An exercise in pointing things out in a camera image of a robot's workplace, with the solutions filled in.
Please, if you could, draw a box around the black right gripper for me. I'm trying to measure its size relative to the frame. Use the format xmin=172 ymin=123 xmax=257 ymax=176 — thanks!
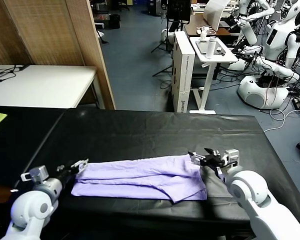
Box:
xmin=187 ymin=148 xmax=228 ymax=176

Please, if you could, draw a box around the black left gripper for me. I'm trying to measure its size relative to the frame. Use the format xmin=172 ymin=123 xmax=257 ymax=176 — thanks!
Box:
xmin=56 ymin=158 xmax=90 ymax=182

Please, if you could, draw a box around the lilac purple printed t-shirt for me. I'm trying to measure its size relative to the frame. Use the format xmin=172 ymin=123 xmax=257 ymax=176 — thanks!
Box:
xmin=71 ymin=154 xmax=208 ymax=204

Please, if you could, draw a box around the small black table cover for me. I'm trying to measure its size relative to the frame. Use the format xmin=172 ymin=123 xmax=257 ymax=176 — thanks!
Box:
xmin=0 ymin=104 xmax=67 ymax=188

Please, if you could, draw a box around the large black table cover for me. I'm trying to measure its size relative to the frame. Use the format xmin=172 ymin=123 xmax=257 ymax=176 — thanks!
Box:
xmin=13 ymin=108 xmax=300 ymax=230

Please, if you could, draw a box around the tall white cardboard box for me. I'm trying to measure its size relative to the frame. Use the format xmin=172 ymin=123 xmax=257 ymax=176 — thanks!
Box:
xmin=171 ymin=31 xmax=196 ymax=113

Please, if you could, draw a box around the white side table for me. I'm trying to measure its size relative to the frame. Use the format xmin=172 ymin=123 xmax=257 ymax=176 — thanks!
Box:
xmin=0 ymin=64 xmax=101 ymax=110

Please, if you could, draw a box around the white standing desk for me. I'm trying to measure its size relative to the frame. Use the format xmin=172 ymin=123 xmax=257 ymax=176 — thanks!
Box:
xmin=189 ymin=36 xmax=239 ymax=115

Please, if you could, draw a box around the white bottle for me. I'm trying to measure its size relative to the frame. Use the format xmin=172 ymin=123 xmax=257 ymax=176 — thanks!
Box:
xmin=206 ymin=36 xmax=217 ymax=60

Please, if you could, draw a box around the grey tablet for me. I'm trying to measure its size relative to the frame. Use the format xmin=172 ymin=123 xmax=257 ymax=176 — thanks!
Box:
xmin=195 ymin=39 xmax=227 ymax=55

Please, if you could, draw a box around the white small stand gadget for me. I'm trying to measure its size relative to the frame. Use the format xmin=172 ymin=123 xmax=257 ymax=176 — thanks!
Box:
xmin=196 ymin=26 xmax=215 ymax=41

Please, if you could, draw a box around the brown wooden desk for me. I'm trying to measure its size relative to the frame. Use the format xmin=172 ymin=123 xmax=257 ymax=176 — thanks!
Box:
xmin=183 ymin=13 xmax=241 ymax=38

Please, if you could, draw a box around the light wooden table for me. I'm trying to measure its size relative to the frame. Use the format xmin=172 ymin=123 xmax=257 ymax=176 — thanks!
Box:
xmin=0 ymin=0 xmax=117 ymax=110

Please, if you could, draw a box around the white humanoid robot with base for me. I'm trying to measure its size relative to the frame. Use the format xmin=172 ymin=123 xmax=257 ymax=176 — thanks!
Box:
xmin=231 ymin=0 xmax=300 ymax=110

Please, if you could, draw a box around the white curved chair back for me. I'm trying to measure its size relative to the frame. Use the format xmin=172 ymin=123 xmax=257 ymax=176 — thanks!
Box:
xmin=204 ymin=0 xmax=230 ymax=32

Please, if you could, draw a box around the black monitor panel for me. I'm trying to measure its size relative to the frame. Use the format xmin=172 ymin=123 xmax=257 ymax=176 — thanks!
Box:
xmin=166 ymin=0 xmax=192 ymax=25

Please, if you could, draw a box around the black trash bin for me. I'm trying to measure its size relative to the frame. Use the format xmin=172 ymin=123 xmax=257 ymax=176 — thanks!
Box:
xmin=109 ymin=13 xmax=121 ymax=30

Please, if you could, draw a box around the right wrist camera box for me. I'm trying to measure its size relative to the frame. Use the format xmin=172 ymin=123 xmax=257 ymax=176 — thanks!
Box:
xmin=222 ymin=149 xmax=240 ymax=168

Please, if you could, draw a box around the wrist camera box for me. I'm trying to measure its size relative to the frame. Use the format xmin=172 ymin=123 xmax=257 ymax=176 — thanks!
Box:
xmin=20 ymin=165 xmax=49 ymax=183
xmin=222 ymin=149 xmax=240 ymax=168

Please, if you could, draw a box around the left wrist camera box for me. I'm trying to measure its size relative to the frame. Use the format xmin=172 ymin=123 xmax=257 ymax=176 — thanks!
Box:
xmin=20 ymin=165 xmax=49 ymax=183

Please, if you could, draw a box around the white floor cable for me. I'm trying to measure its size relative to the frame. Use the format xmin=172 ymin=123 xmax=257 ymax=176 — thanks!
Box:
xmin=263 ymin=108 xmax=300 ymax=133

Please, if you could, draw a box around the black cable with adapter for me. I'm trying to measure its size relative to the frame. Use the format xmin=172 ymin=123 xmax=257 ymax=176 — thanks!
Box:
xmin=0 ymin=64 xmax=31 ymax=86

